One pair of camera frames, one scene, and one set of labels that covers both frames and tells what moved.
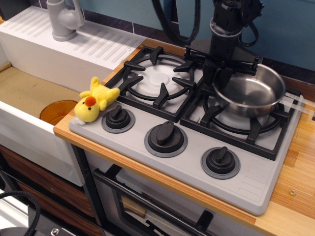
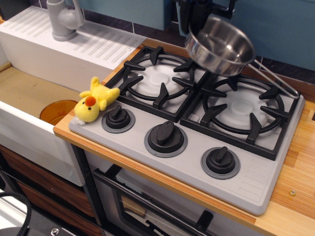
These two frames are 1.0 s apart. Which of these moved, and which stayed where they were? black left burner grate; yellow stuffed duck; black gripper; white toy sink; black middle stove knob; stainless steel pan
Moved: black gripper; stainless steel pan
Stayed: black left burner grate; white toy sink; yellow stuffed duck; black middle stove knob
